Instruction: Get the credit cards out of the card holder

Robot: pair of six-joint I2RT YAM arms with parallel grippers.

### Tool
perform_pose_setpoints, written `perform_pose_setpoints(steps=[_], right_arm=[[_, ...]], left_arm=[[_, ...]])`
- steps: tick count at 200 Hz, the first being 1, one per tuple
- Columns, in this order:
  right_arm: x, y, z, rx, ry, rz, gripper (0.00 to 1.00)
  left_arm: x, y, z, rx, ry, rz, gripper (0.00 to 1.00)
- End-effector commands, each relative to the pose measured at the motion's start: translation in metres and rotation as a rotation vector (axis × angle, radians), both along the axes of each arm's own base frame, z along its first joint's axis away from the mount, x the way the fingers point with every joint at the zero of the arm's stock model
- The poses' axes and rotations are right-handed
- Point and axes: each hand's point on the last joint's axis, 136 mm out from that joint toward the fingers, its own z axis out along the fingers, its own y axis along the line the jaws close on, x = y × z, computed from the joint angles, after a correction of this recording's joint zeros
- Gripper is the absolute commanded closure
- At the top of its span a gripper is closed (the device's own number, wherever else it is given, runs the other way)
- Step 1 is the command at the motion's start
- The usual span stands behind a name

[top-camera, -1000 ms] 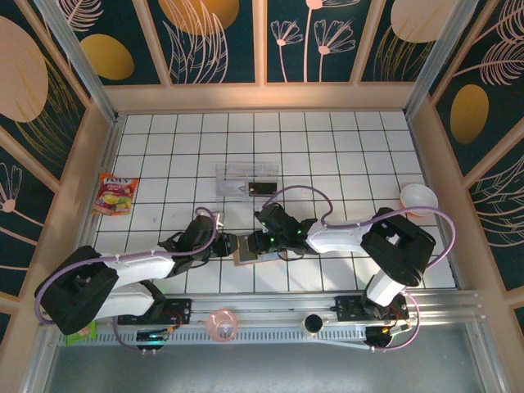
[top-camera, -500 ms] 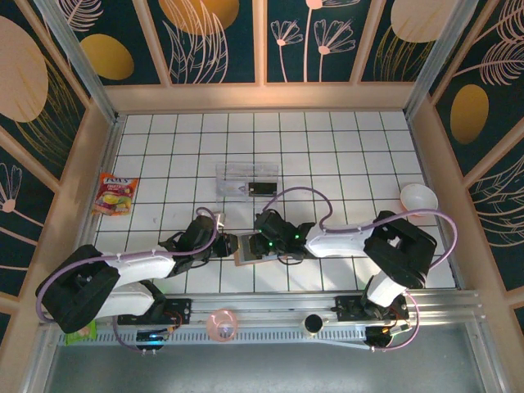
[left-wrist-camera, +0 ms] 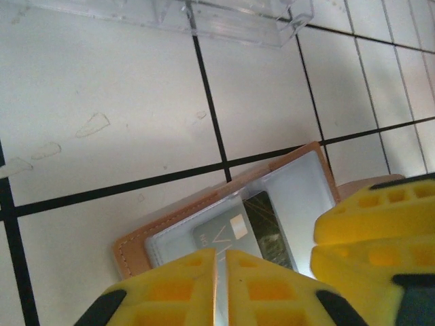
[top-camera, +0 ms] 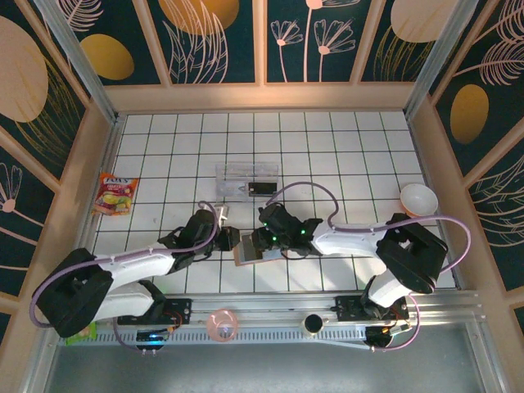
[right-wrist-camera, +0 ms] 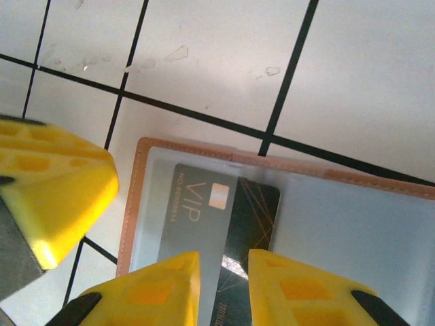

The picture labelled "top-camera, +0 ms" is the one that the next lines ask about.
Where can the black card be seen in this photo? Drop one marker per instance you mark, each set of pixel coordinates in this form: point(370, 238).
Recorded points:
point(262, 187)

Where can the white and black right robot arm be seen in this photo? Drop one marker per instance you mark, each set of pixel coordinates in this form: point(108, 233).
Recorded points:
point(352, 241)

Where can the clear acrylic card stand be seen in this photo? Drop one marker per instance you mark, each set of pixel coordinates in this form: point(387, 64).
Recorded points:
point(233, 172)

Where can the fruit candy bag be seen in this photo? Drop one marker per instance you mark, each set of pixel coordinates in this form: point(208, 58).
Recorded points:
point(114, 194)

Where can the pink leather card holder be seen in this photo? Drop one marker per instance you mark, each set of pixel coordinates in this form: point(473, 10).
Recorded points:
point(247, 254)

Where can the pink translucent cup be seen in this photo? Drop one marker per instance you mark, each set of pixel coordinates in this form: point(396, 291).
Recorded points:
point(222, 325)

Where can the silver VIP card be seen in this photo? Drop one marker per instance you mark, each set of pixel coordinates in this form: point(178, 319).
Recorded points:
point(231, 189)

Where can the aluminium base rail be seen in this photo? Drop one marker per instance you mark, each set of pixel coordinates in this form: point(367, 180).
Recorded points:
point(266, 307)

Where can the white bowl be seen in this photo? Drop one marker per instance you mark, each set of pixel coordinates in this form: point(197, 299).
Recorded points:
point(418, 198)

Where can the black and white mug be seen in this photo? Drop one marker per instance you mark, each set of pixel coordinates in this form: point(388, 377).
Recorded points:
point(313, 324)

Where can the aluminium frame post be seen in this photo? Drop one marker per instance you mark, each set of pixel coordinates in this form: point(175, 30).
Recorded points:
point(82, 69)
point(442, 53)

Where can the green packet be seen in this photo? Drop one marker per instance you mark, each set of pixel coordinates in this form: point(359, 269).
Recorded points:
point(84, 335)

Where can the black controller board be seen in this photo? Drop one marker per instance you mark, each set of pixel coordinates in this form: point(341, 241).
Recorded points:
point(151, 337)
point(378, 337)

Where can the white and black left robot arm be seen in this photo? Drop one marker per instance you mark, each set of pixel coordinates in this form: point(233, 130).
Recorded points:
point(135, 266)

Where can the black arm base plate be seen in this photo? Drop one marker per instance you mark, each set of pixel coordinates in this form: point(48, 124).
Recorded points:
point(180, 311)
point(348, 307)

